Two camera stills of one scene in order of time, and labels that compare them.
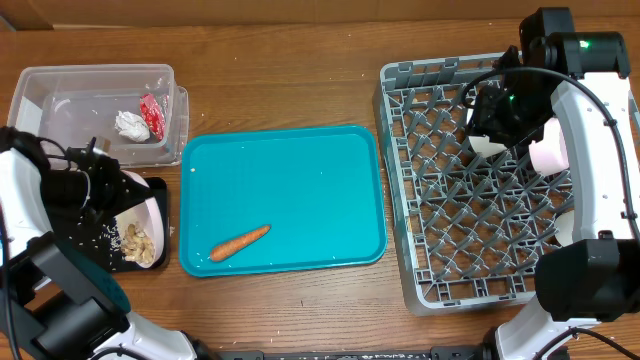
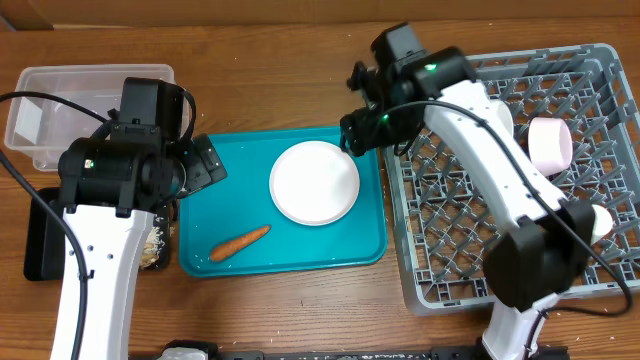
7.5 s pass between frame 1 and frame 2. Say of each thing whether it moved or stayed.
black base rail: stayed
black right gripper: moved
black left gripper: moved
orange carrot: stayed
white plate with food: moved
